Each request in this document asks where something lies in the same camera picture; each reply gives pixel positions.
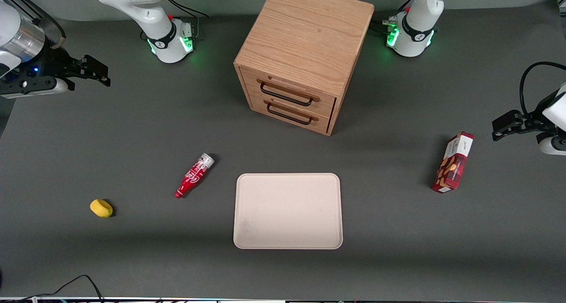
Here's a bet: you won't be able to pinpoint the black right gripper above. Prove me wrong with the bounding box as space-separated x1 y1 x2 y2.
15 46 111 91

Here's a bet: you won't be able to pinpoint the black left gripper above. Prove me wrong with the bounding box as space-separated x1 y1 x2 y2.
492 91 560 141

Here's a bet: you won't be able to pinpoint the red coke bottle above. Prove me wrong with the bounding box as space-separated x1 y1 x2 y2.
174 153 215 199

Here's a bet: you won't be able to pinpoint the beige plastic tray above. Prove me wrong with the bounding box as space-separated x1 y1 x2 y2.
233 173 344 250

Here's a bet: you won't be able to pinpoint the red plaid cookie box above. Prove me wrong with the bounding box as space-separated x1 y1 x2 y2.
432 131 474 194

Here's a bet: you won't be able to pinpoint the yellow toy lemon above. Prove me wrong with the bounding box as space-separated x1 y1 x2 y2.
90 199 113 218

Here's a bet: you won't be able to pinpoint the wooden drawer cabinet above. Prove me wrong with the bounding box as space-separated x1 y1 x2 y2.
233 0 375 136

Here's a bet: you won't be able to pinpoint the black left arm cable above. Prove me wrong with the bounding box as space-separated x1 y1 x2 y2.
519 61 566 116

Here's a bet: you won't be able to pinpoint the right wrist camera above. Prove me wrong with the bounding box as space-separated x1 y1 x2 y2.
0 77 69 100

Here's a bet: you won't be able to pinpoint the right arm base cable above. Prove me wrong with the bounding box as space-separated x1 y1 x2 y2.
167 0 209 19

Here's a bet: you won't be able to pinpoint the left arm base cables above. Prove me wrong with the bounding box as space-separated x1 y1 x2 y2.
371 0 414 37

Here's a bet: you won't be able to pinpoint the black drawer handle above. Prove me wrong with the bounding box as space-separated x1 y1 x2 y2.
266 103 314 126
260 82 314 107

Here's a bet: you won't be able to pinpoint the thin black table cable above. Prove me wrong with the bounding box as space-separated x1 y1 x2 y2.
0 274 105 303

